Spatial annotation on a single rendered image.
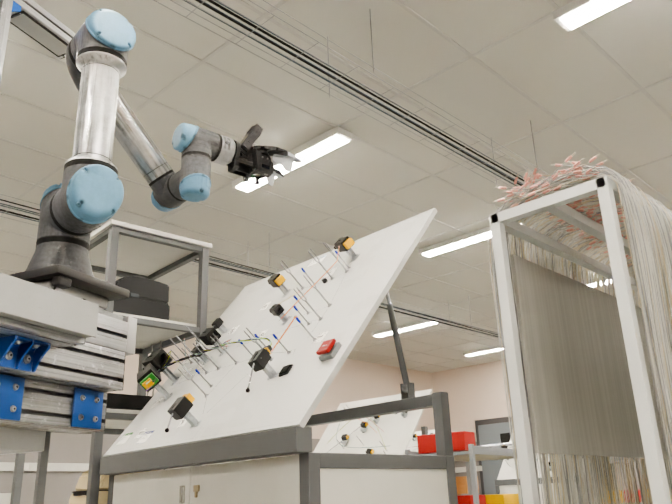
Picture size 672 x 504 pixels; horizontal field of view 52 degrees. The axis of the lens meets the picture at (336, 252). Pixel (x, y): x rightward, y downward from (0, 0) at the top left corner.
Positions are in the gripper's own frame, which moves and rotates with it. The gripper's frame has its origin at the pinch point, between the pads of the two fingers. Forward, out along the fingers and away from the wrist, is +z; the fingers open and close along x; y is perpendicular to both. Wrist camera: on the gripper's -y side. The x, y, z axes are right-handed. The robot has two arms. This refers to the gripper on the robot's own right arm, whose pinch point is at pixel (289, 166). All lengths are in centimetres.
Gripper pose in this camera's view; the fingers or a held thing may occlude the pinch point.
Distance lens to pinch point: 199.2
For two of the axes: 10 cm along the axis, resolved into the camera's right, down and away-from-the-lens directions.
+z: 7.7, 2.0, 6.1
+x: 6.3, -4.1, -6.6
